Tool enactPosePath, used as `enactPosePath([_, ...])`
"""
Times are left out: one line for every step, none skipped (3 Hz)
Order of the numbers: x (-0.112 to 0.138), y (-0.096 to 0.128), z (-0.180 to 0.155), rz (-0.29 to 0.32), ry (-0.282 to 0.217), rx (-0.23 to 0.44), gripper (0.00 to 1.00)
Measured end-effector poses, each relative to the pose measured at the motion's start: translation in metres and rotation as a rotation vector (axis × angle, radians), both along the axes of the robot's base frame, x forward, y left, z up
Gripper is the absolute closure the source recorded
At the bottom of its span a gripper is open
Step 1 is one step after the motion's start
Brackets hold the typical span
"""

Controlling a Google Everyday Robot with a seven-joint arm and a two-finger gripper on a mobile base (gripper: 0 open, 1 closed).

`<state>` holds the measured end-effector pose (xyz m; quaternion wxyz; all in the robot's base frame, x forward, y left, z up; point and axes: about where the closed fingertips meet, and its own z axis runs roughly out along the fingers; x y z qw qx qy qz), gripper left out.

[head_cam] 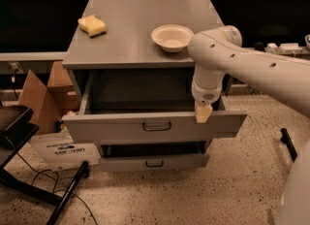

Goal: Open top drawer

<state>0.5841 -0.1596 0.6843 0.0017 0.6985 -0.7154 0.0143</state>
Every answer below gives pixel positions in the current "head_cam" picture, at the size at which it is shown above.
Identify brown cardboard box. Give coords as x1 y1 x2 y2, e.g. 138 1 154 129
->
18 61 100 172

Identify grey top drawer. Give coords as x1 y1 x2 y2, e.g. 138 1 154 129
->
65 68 246 145

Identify grey drawer cabinet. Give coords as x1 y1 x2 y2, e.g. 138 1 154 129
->
62 0 233 173

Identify white power strip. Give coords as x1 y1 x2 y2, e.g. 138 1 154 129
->
265 43 302 54

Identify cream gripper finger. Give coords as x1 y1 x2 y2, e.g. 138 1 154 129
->
196 114 209 123

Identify grey bottom drawer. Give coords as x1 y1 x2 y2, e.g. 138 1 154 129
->
99 153 209 172

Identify black stand left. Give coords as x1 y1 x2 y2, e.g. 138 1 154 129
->
0 106 89 225

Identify grey drawer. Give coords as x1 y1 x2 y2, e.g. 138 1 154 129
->
99 153 209 172
65 68 246 145

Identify yellow sponge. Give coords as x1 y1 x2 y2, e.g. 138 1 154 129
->
77 15 107 37

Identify black stand leg right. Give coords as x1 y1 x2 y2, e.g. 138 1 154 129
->
280 128 297 161

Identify white paper bowl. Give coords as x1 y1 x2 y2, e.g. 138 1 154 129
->
151 24 194 52

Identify black floor cable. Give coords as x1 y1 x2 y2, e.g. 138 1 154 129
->
6 136 99 225

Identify colourful items in box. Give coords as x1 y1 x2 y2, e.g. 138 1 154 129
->
56 111 76 133

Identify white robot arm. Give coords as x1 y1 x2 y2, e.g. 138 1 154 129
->
188 26 310 225

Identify black adapter on ledge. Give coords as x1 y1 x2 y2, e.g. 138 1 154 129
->
254 42 264 51

